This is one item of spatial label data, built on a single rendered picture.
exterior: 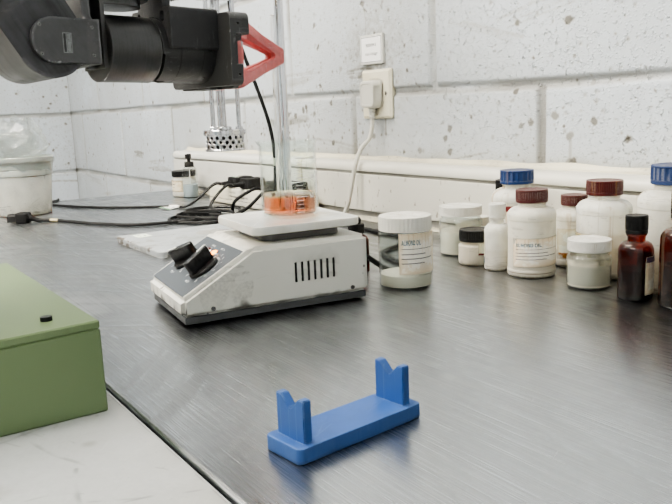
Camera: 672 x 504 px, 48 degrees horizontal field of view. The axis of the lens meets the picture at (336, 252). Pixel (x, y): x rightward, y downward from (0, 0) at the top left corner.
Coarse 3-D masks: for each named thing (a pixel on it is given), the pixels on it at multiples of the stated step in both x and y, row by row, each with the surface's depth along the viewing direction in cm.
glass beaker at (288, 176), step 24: (264, 144) 78; (288, 144) 77; (312, 144) 79; (264, 168) 79; (288, 168) 78; (312, 168) 79; (264, 192) 79; (288, 192) 78; (312, 192) 80; (264, 216) 81; (288, 216) 79; (312, 216) 80
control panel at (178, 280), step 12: (204, 240) 83; (216, 240) 81; (216, 252) 77; (228, 252) 75; (240, 252) 74; (168, 264) 82; (216, 264) 74; (156, 276) 81; (168, 276) 79; (180, 276) 77; (204, 276) 73; (180, 288) 74; (192, 288) 72
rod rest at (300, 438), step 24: (384, 360) 50; (384, 384) 49; (408, 384) 48; (288, 408) 44; (336, 408) 48; (360, 408) 48; (384, 408) 48; (408, 408) 48; (288, 432) 44; (312, 432) 45; (336, 432) 45; (360, 432) 46; (288, 456) 44; (312, 456) 43
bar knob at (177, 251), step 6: (180, 246) 79; (186, 246) 79; (192, 246) 79; (168, 252) 80; (174, 252) 79; (180, 252) 79; (186, 252) 79; (192, 252) 79; (174, 258) 80; (180, 258) 80; (186, 258) 79; (174, 264) 80; (180, 264) 79
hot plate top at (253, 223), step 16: (320, 208) 86; (224, 224) 81; (240, 224) 77; (256, 224) 76; (272, 224) 75; (288, 224) 75; (304, 224) 76; (320, 224) 77; (336, 224) 77; (352, 224) 78
